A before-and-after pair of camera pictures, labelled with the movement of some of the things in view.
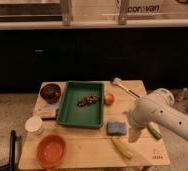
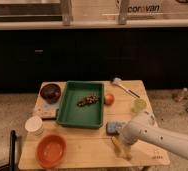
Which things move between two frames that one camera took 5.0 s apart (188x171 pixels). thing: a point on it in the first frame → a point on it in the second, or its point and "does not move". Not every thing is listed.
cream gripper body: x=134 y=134 → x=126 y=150
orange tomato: x=109 y=99 does not move
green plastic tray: x=82 y=104 does not move
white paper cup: x=33 y=124 does not move
